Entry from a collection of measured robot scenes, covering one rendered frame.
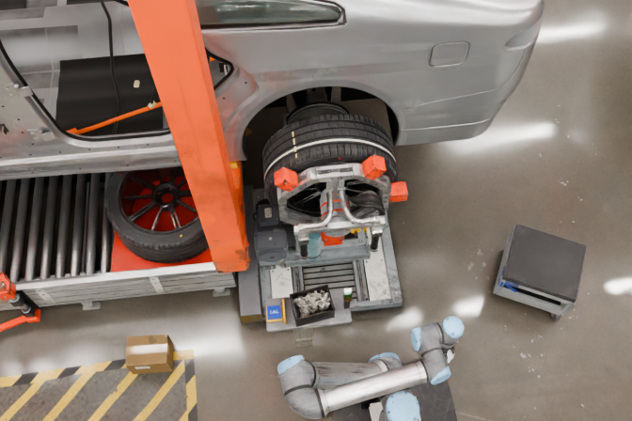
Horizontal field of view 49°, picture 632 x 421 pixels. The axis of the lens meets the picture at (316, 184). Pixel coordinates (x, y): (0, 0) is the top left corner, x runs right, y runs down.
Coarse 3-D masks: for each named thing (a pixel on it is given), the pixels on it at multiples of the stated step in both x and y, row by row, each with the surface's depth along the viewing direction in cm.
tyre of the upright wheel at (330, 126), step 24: (312, 120) 323; (336, 120) 323; (360, 120) 327; (288, 144) 324; (336, 144) 317; (360, 144) 320; (384, 144) 330; (264, 168) 339; (288, 168) 320; (312, 216) 364
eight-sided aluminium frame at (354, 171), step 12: (312, 168) 316; (324, 168) 316; (336, 168) 316; (348, 168) 318; (360, 168) 317; (300, 180) 323; (312, 180) 315; (324, 180) 316; (372, 180) 321; (384, 180) 329; (276, 192) 331; (288, 192) 323; (384, 192) 331; (384, 204) 343; (288, 216) 345; (300, 216) 354; (360, 216) 355
